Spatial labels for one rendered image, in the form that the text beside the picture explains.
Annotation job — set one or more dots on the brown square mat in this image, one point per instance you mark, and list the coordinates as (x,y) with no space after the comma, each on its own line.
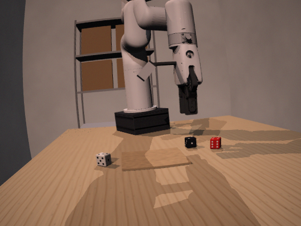
(151,159)

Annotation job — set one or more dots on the red die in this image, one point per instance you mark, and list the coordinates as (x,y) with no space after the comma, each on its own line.
(215,142)

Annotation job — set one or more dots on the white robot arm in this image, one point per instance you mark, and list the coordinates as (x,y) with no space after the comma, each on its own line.
(139,20)

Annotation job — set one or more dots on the black die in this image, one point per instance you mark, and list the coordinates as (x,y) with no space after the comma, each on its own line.
(190,142)

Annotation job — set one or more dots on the white die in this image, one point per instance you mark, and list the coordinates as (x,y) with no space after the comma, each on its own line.
(103,159)

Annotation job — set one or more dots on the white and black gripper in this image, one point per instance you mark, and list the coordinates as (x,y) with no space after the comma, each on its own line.
(187,73)

